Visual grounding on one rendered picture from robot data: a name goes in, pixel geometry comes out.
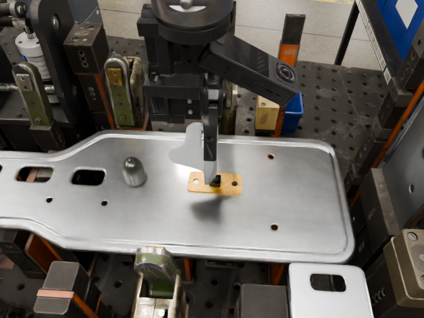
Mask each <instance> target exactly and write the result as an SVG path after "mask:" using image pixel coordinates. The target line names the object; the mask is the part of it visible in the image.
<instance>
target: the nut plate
mask: <svg viewBox="0 0 424 318"><path fill-rule="evenodd" d="M216 176H217V178H218V180H217V181H213V180H212V182H211V183H210V184H209V185H205V184H204V173H203V172H196V171H192V172H190V174H189V181H188V186H187V190H188V191H189V192H202V193H212V194H230V195H241V193H242V176H241V175H240V174H226V173H217V174H216ZM194 180H198V181H199V183H198V184H195V183H193V181H194ZM233 181H236V182H237V184H238V185H237V186H233V185H232V182H233Z"/></svg>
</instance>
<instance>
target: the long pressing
mask: <svg viewBox="0 0 424 318"><path fill-rule="evenodd" d="M185 139H186V132H163V131H137V130H124V129H106V130H103V131H99V132H96V133H95V134H92V135H91V136H89V137H87V138H86V139H84V140H82V141H80V142H79V143H76V144H74V145H73V146H71V147H69V148H67V149H65V150H62V151H59V152H55V153H41V152H28V151H4V150H0V166H2V167H3V168H2V170H1V172H0V230H19V231H26V232H30V233H33V234H35V235H36V236H38V237H40V238H42V239H44V240H46V241H47V242H49V243H51V244H52V245H54V246H56V247H58V248H60V249H63V250H68V251H76V252H96V253H106V254H125V255H136V251H137V249H138V248H142V247H145V246H155V247H164V248H166V249H167V250H168V251H170V252H171V254H172V256H173V257H174V258H185V259H204V260H215V261H234V262H253V263H264V264H283V265H290V264H291V263H293V262H309V263H319V264H339V265H345V264H347V263H348V262H349V261H351V259H352V257H353V256H354V255H355V251H356V238H355V233H354V229H353V224H352V220H351V215H350V209H349V205H348V199H347V195H346V190H345V184H344V180H343V174H342V171H341V165H340V162H339V158H338V155H337V153H336V151H335V149H334V148H333V147H332V146H331V145H330V144H329V143H327V142H325V141H322V140H319V139H305V138H279V137H266V136H241V135H227V134H219V135H218V159H217V173H226V174H240V175H241V176H242V193H241V195H230V194H212V193H202V192H189V191H188V190H187V186H188V181H189V174H190V172H192V171H196V172H202V171H200V170H198V169H195V168H191V167H187V166H183V165H179V164H177V163H174V162H172V161H171V160H170V159H169V157H168V151H169V149H170V148H171V147H173V146H175V145H177V144H180V143H182V142H184V141H185ZM269 155H273V156H274V158H273V159H270V158H268V156H269ZM130 156H133V157H136V158H137V159H139V160H140V162H141V163H142V165H143V168H144V173H145V176H146V181H145V183H144V184H143V185H142V186H140V187H135V188H133V187H129V186H128V185H127V184H126V180H125V178H124V174H123V172H122V164H123V162H124V160H125V159H126V158H128V157H130ZM25 167H37V168H51V169H53V173H52V176H51V178H50V179H49V180H48V181H47V182H21V181H17V176H18V174H19V172H20V170H21V169H23V168H25ZM78 170H96V171H103V172H104V173H105V176H104V178H103V182H102V183H101V184H100V185H78V184H73V183H72V179H73V176H74V174H75V172H77V171H78ZM50 197H51V198H52V201H51V202H50V203H47V202H46V200H47V199H48V198H50ZM103 201H107V205H105V206H102V202H103ZM271 225H277V226H278V229H277V230H273V229H272V228H271Z"/></svg>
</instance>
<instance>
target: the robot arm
mask: <svg viewBox="0 0 424 318"><path fill-rule="evenodd" d="M232 8H233V0H151V4H145V3H144V4H143V7H142V10H141V16H140V17H139V18H138V20H137V23H136V24H137V28H138V34H139V37H144V41H145V45H146V52H147V56H148V66H147V69H146V78H145V81H144V85H143V87H144V93H145V97H146V102H147V106H148V112H149V115H150V121H154V122H167V123H171V124H185V120H186V119H199V120H201V116H203V123H202V122H199V121H195V122H192V123H190V124H189V125H188V126H187V129H186V137H185V141H184V142H182V143H180V144H177V145H175V146H173V147H171V148H170V149H169V151H168V157H169V159H170V160H171V161H172V162H174V163H177V164H179V165H183V166H187V167H191V168H195V169H198V170H200V171H202V172H203V173H204V184H205V185H209V184H210V183H211V182H212V180H213V179H214V177H215V176H216V174H217V159H218V124H219V123H220V122H221V117H222V109H223V90H224V79H226V80H228V81H230V82H232V83H234V84H236V85H239V86H241V87H242V88H245V89H246V90H249V91H251V92H253V93H255V94H257V95H259V96H261V97H263V98H266V99H268V100H270V101H272V102H274V103H276V104H278V105H280V106H282V107H284V106H286V105H287V104H288V103H289V102H290V101H291V100H292V99H293V98H295V97H296V96H297V95H298V94H299V90H298V79H297V70H296V69H295V67H293V66H291V65H289V64H287V63H285V62H283V61H281V60H279V59H278V58H276V57H274V56H272V55H270V54H268V53H267V52H264V51H263V50H261V49H259V48H257V47H255V46H253V45H251V44H250V43H248V42H246V41H244V40H242V39H240V38H238V37H236V36H234V35H232V34H231V33H229V32H228V30H229V28H230V15H231V11H232ZM151 72H154V73H156V74H151ZM150 74H151V75H150ZM150 97H151V101H152V105H153V111H154V112H153V111H152V107H151V101H150ZM201 130H203V145H202V144H201Z"/></svg>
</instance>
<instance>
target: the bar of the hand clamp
mask: <svg viewBox="0 0 424 318"><path fill-rule="evenodd" d="M236 7H237V0H233V8H232V11H231V15H230V28H229V30H228V32H229V33H231V34H232V35H235V19H236ZM224 81H227V104H226V106H227V107H231V98H232V82H230V81H228V80H226V79H224Z"/></svg>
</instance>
